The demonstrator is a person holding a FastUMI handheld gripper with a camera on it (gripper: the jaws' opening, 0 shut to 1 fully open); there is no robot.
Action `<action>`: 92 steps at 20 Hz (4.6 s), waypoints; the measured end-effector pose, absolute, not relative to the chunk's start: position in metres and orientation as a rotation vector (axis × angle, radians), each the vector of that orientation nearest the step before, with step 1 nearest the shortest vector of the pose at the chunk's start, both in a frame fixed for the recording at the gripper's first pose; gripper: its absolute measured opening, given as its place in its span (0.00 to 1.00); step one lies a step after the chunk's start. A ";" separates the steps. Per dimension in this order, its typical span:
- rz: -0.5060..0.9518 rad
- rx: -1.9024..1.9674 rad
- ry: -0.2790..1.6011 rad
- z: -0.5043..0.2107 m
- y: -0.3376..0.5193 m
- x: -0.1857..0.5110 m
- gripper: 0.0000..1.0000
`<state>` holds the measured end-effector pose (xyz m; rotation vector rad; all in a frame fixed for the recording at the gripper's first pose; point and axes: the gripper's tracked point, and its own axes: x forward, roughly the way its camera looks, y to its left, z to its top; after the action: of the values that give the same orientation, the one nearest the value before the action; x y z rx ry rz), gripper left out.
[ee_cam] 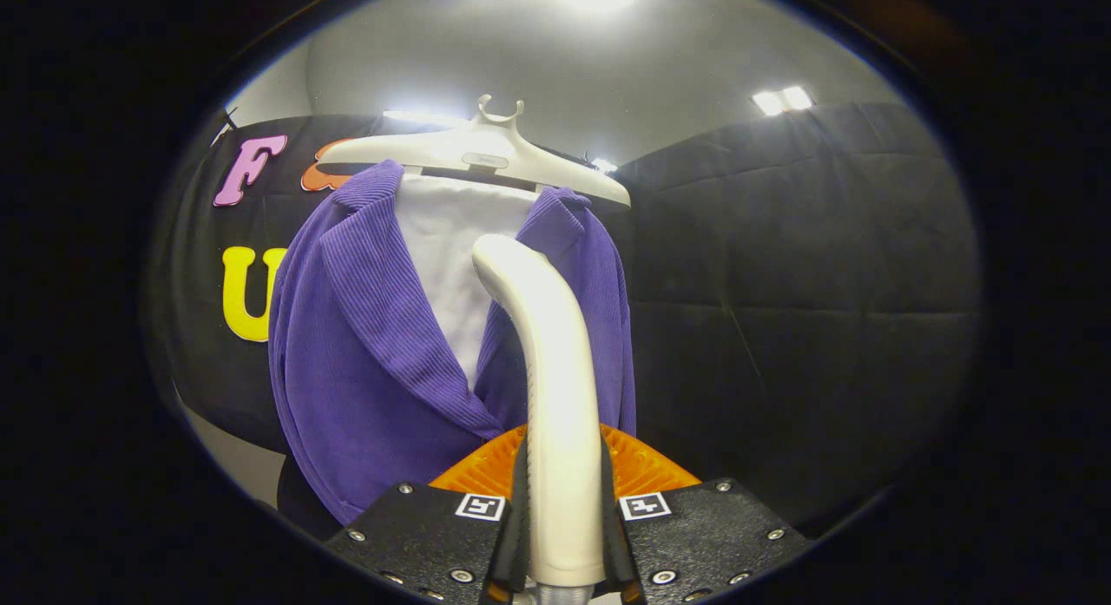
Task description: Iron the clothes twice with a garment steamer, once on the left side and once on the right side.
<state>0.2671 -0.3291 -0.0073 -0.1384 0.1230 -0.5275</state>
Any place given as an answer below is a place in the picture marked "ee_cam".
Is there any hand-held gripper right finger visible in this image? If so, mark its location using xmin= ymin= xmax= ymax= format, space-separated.
xmin=599 ymin=421 xmax=817 ymax=604

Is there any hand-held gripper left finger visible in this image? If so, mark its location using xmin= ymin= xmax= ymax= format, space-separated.
xmin=325 ymin=423 xmax=530 ymax=604

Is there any white garment steamer head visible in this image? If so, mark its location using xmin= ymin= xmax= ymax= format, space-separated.
xmin=471 ymin=233 xmax=608 ymax=589

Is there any purple corduroy jacket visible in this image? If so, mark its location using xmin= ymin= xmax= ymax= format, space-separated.
xmin=267 ymin=160 xmax=637 ymax=528

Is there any white clothes hanger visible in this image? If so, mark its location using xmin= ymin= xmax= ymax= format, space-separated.
xmin=315 ymin=95 xmax=632 ymax=208

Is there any grey cabinet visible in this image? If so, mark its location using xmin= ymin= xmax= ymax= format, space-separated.
xmin=174 ymin=388 xmax=289 ymax=512

